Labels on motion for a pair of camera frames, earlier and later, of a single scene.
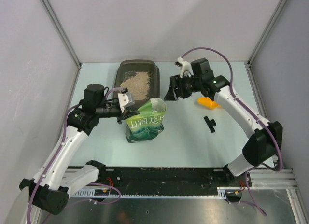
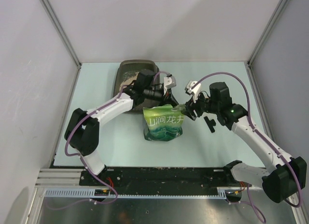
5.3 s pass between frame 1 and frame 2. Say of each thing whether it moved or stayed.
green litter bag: moved
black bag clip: stayed
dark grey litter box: stayed
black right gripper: moved
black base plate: stayed
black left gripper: moved
